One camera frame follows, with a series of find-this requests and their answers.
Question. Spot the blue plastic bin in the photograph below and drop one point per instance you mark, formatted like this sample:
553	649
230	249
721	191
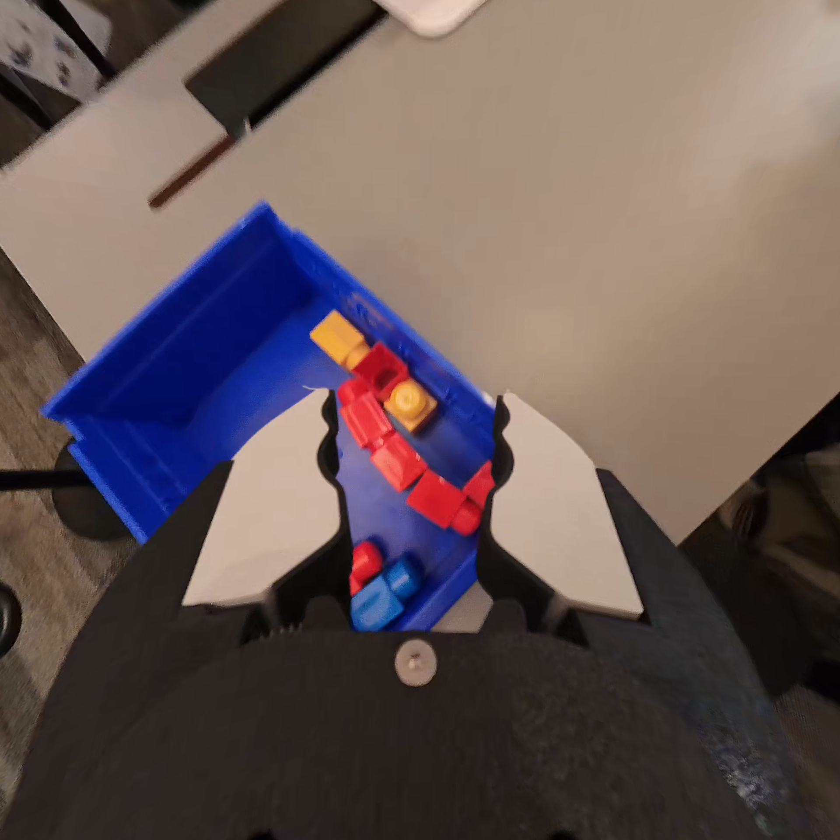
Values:
197	367

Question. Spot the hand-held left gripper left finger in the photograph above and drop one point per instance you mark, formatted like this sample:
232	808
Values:
262	512

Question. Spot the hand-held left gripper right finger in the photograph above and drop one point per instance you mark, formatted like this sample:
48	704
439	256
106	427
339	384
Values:
558	518

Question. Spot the white patterned cloth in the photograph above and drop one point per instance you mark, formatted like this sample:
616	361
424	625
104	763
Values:
39	46

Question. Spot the black flat panel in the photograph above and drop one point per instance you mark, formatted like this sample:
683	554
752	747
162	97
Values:
275	59

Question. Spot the white stand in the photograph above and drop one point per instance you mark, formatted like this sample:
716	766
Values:
433	13

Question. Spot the black round floor stand base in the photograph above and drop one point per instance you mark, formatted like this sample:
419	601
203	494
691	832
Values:
92	505

